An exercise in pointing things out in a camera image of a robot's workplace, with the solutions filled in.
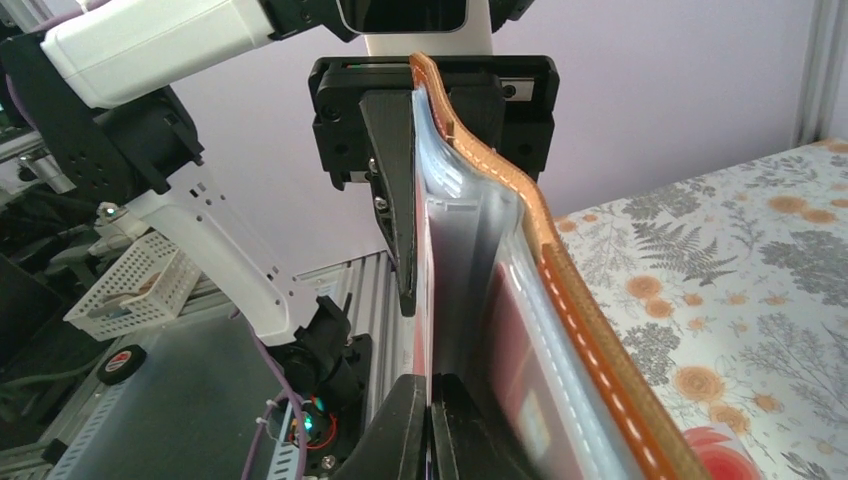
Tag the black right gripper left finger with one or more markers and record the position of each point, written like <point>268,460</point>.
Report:
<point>394,445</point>

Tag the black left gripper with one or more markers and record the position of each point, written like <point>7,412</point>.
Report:
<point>506,101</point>

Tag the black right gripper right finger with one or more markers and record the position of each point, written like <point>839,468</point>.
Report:
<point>463,444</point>

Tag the grey red striped card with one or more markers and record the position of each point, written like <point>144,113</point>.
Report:
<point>518,381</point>

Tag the brown leather card holder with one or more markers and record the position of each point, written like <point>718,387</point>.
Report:
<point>485,212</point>

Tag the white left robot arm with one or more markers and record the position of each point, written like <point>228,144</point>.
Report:
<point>97,87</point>

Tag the black tape roll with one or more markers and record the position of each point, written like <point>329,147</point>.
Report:
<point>121,365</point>

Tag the white perforated basket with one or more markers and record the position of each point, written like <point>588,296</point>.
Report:
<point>147,286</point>

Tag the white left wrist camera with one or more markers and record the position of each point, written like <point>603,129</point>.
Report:
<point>434,27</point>

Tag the left aluminium corner post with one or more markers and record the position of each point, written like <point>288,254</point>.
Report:
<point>822,103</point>

